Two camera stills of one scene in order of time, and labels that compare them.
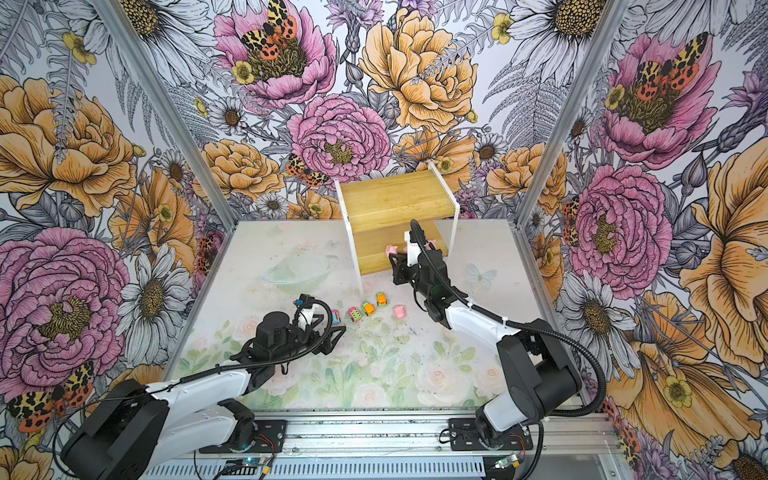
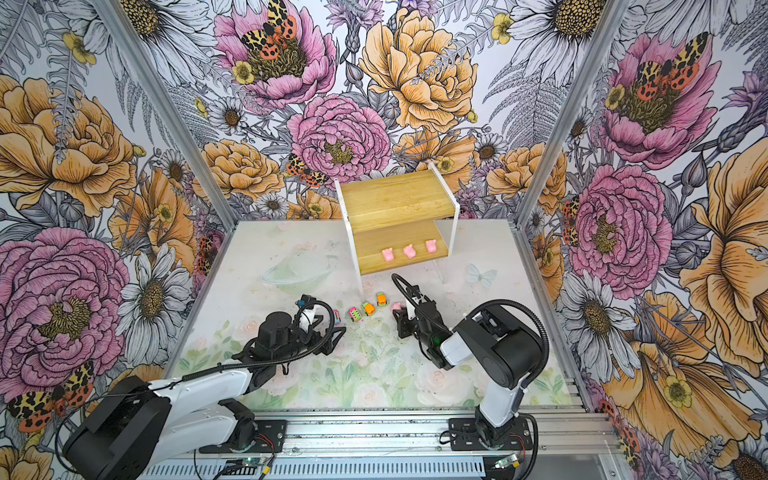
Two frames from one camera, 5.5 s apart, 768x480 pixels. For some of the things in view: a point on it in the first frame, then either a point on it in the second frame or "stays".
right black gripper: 399,270 -> 401,323
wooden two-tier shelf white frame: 377,211 stays
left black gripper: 328,344 stays
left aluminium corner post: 170,108 stays
